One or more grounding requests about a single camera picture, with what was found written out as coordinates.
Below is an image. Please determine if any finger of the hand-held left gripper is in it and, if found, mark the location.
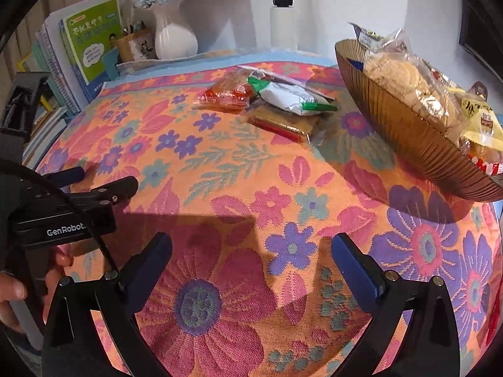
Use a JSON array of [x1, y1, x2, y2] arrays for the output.
[[70, 175, 139, 205], [38, 166, 86, 186]]

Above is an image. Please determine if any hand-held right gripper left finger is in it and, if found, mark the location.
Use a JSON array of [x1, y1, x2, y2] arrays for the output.
[[41, 232, 174, 377]]

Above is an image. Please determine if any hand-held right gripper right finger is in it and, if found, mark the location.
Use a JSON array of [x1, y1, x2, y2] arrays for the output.
[[331, 232, 460, 377]]

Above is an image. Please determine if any brown ribbed bowl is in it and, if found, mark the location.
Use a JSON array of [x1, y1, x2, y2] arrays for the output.
[[334, 38, 503, 203]]

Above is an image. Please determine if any red white striped snack packet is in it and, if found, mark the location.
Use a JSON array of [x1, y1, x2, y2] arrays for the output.
[[459, 133, 503, 177]]

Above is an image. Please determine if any yellow snack packet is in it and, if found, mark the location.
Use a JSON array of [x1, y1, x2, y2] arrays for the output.
[[446, 85, 503, 144]]

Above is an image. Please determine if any purple white snack packet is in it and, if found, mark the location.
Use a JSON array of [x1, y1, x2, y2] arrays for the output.
[[350, 23, 388, 50]]

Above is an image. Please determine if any person's left hand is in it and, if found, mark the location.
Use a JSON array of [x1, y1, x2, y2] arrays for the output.
[[0, 243, 74, 334]]

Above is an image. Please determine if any flat stack of books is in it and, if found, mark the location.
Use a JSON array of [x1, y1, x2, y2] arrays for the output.
[[21, 104, 69, 163]]

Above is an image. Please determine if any black plastic stand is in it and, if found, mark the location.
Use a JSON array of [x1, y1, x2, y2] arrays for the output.
[[0, 71, 48, 139]]

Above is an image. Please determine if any row of spiral-bound books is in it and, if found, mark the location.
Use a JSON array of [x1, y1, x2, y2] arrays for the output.
[[31, 0, 107, 115]]

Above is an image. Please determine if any teal small booklet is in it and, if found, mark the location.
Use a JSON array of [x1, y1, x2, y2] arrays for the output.
[[102, 45, 121, 83]]

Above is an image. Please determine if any floral tablecloth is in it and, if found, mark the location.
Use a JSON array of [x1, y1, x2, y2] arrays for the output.
[[35, 61, 503, 377]]

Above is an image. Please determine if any green cover book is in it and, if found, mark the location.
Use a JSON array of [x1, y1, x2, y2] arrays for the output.
[[62, 0, 122, 86]]

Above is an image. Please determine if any wooden pen holder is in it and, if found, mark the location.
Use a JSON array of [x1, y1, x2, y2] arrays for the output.
[[117, 28, 156, 63]]

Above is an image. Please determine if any orange red snack packet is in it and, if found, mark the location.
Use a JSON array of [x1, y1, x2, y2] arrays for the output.
[[192, 71, 257, 114]]

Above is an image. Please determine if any brown biscuit packet red tray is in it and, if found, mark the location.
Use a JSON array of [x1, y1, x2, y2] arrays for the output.
[[247, 104, 322, 143]]

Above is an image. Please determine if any white vase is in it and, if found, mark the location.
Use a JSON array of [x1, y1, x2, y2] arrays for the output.
[[154, 2, 198, 60]]

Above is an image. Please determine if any green white snack packet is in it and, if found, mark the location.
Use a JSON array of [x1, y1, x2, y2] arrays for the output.
[[247, 76, 339, 117]]

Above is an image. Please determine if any thin clear snack packet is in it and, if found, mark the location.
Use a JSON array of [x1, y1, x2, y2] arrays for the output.
[[236, 64, 336, 101]]

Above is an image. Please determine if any dark framed picture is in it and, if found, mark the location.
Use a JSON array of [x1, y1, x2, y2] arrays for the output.
[[458, 0, 503, 73]]

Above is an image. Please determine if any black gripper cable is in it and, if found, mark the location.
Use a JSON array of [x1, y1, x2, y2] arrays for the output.
[[0, 159, 119, 273]]

